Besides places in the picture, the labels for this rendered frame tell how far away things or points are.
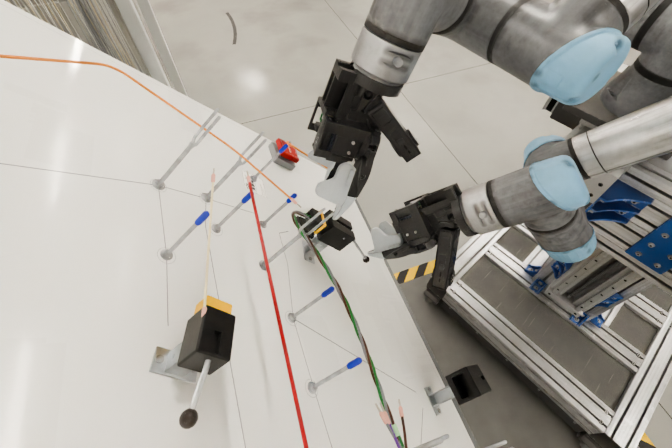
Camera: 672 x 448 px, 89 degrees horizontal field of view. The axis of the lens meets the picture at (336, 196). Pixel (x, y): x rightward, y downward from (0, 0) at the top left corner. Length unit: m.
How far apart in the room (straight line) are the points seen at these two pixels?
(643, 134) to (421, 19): 0.39
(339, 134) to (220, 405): 0.32
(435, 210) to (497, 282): 1.18
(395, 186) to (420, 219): 1.59
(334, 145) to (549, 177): 0.28
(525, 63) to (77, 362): 0.50
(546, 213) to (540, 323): 1.21
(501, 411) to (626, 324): 0.63
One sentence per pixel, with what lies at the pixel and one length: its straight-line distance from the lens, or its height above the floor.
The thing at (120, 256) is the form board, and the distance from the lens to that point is 0.43.
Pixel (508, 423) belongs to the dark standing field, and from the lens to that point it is 1.80.
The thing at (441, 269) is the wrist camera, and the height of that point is 1.13.
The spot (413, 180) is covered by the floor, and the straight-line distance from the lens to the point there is 2.22.
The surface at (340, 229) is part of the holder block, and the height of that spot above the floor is 1.16.
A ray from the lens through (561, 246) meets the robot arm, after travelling 0.62.
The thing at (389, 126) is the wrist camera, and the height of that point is 1.36.
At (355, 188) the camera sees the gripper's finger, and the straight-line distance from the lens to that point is 0.47.
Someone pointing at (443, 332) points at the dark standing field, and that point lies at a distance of 1.79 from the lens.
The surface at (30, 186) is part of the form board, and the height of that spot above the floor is 1.39.
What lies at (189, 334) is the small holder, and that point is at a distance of 0.35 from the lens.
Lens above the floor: 1.65
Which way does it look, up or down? 53 degrees down
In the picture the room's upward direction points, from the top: straight up
